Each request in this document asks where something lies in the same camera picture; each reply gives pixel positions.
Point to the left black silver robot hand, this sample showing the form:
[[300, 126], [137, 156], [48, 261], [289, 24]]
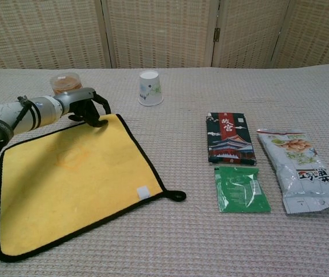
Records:
[[75, 98]]

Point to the yellow cloth with black trim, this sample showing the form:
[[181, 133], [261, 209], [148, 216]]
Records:
[[66, 179]]

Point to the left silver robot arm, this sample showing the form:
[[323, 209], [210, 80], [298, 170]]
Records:
[[11, 118]]

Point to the clear jar brown contents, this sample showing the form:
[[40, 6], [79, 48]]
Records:
[[66, 83]]

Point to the white paper cup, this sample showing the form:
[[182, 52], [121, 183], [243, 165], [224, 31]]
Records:
[[150, 89]]

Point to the woven folding screen panel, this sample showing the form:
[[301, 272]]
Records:
[[158, 31], [37, 31], [317, 31], [248, 31]]

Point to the brass screen hinge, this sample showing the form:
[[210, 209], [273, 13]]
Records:
[[216, 34]]

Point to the dark palace print box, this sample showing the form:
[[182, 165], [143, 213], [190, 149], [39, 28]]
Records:
[[229, 138]]

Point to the beige woven tablecloth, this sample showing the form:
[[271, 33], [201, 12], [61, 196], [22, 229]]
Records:
[[181, 245]]

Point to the green foil packet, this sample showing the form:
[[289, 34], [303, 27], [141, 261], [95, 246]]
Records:
[[241, 190]]

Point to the white snack bag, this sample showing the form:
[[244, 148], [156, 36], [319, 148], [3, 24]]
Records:
[[300, 167]]

